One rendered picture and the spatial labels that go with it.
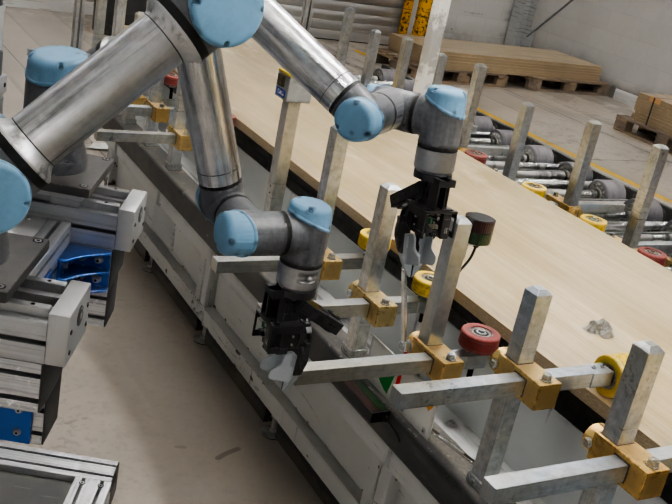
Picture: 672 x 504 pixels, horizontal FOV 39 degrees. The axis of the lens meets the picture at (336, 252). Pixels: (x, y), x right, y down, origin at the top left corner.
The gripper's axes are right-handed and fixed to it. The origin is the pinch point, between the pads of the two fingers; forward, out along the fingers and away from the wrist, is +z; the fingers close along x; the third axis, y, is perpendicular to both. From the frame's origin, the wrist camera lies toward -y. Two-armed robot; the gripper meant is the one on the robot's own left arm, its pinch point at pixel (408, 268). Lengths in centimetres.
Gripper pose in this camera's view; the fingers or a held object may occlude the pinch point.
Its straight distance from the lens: 184.6
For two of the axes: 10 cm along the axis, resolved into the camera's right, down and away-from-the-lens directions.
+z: -1.5, 9.4, 3.1
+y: 4.6, 3.4, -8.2
